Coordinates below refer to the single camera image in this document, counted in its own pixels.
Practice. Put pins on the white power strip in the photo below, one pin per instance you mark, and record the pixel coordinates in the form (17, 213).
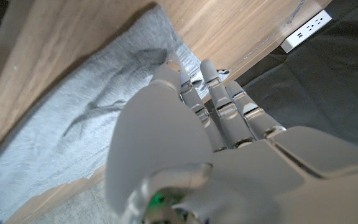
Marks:
(306, 31)

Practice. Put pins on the grey fabric shorts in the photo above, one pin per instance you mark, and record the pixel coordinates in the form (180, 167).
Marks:
(57, 124)

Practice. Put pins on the black backdrop curtain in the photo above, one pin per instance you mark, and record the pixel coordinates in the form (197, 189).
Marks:
(322, 93)

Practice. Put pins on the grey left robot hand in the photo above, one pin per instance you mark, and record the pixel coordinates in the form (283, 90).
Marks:
(259, 180)

